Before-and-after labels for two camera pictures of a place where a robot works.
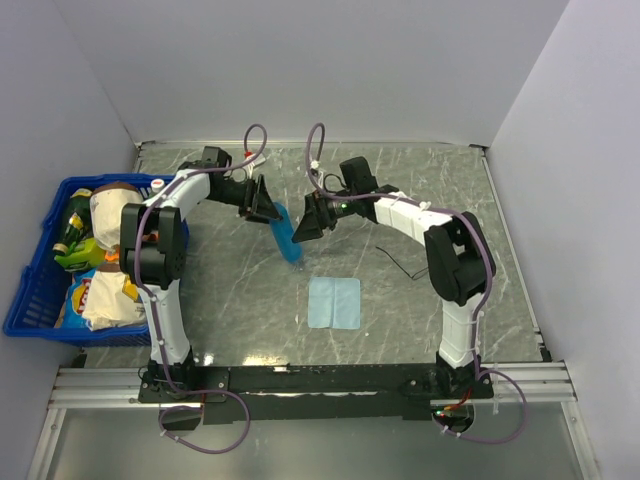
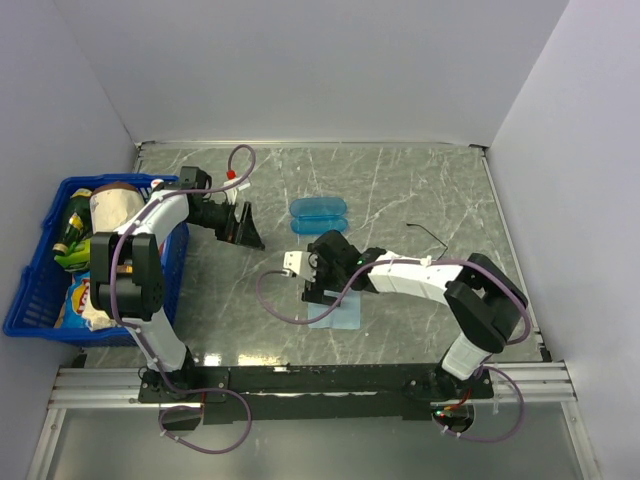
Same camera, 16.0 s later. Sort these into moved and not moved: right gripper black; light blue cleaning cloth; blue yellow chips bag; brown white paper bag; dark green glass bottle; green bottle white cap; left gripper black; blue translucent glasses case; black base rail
Moved: left gripper black; right gripper black; blue translucent glasses case
Not moved: brown white paper bag; black base rail; light blue cleaning cloth; blue yellow chips bag; dark green glass bottle; green bottle white cap
